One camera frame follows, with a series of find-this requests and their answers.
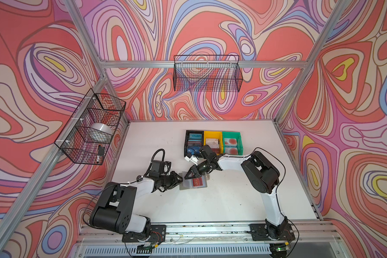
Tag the red cards in yellow bin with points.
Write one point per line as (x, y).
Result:
(213, 143)

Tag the red white cards in green bin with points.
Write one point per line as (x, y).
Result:
(231, 146)

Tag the small black device in basket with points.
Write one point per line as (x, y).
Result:
(101, 151)

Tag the green plastic bin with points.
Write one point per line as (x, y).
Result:
(236, 135)

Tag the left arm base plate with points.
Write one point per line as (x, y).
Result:
(155, 234)

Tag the yellow plastic bin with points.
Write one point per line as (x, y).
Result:
(217, 135)

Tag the silver tape roll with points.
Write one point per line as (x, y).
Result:
(103, 128)

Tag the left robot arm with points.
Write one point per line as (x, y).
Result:
(114, 208)

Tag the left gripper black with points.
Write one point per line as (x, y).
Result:
(177, 181)

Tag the blue cards in black bin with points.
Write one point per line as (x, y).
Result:
(194, 143)

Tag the grey card holder wallet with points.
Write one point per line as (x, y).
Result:
(186, 184)

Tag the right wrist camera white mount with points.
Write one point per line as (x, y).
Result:
(191, 158)

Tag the black plastic bin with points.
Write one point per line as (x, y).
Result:
(186, 139)

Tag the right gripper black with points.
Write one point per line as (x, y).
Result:
(194, 171)

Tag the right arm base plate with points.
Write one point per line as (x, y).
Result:
(263, 232)

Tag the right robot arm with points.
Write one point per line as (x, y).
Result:
(263, 176)

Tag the aluminium front rail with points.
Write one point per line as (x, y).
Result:
(304, 239)

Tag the rear black wire basket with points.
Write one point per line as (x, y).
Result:
(209, 73)

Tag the left black wire basket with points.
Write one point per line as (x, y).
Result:
(78, 141)

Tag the red VIP card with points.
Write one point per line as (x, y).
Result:
(200, 182)

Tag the black wire basket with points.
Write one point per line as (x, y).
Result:
(78, 141)
(209, 73)

